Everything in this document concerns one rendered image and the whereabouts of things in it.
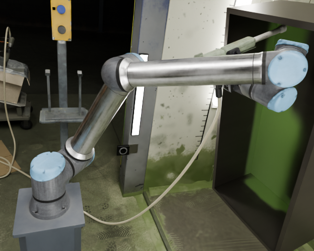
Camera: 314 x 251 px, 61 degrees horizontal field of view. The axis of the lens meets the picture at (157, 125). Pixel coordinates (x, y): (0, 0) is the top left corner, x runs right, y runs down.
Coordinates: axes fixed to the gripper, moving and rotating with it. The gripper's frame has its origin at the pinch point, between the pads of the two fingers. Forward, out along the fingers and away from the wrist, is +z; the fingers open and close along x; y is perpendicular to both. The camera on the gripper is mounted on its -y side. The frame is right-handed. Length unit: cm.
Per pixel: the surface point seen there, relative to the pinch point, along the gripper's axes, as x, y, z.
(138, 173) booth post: -35, 114, 76
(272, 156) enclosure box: 40, 86, 4
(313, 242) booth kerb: 55, 166, -27
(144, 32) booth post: 2, 4, 78
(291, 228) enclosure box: 8, 82, -39
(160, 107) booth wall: -2, 61, 75
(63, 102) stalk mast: -64, 39, 104
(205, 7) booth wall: 47, 2, 73
